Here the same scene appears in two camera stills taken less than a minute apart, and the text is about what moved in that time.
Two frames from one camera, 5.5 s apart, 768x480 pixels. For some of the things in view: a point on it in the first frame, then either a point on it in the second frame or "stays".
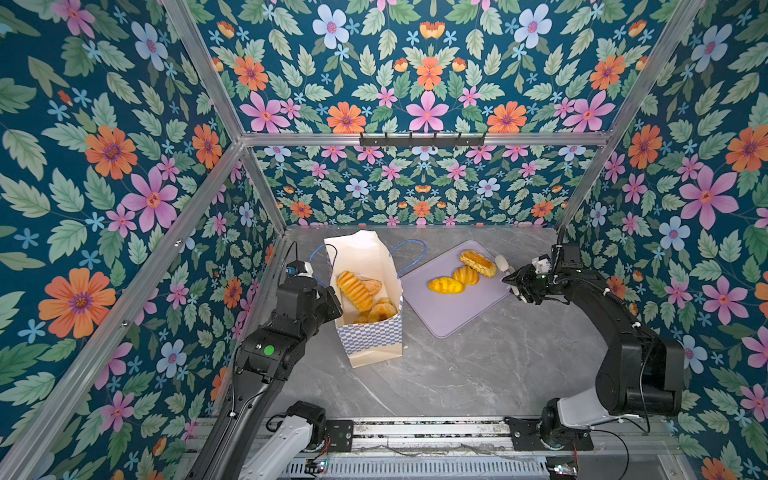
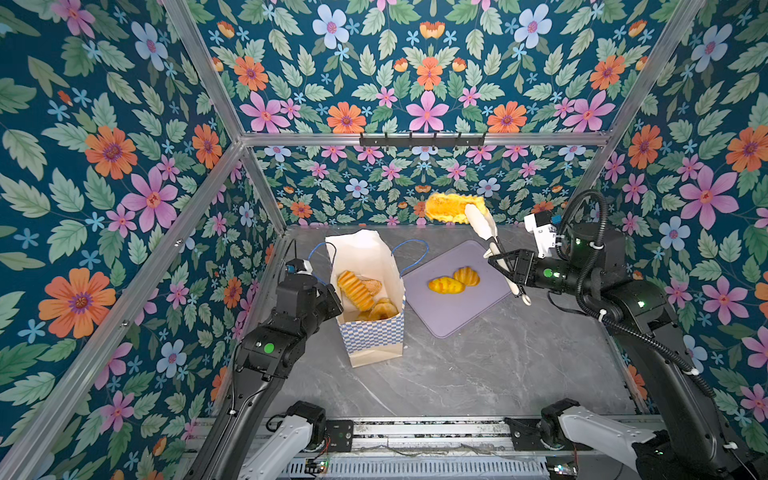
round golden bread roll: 373,286 stays
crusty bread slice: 479,263 to 451,207
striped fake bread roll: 466,275 stays
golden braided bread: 384,309 stays
